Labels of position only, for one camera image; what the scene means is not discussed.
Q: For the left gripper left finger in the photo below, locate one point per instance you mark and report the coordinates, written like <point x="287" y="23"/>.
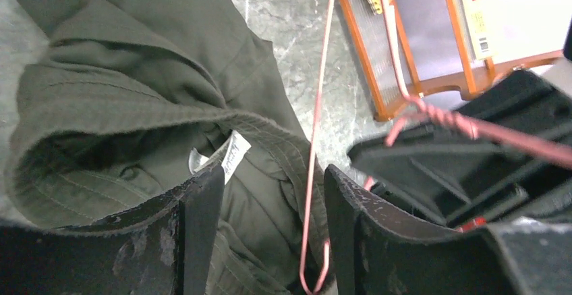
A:
<point x="162" y="246"/>

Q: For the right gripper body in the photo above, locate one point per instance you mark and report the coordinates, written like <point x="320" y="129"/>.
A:
<point x="446" y="178"/>

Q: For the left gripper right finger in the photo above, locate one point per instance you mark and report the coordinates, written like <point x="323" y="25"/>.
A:
<point x="379" y="249"/>

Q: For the pink wire hanger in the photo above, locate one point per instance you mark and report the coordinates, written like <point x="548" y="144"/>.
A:
<point x="558" y="154"/>

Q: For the olive green shorts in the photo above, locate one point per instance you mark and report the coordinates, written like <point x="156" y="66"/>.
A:
<point x="126" y="89"/>

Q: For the white red box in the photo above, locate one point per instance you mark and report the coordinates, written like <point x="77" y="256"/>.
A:
<point x="480" y="25"/>

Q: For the orange wooden shelf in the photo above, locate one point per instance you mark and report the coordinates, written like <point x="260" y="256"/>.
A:
<point x="435" y="50"/>

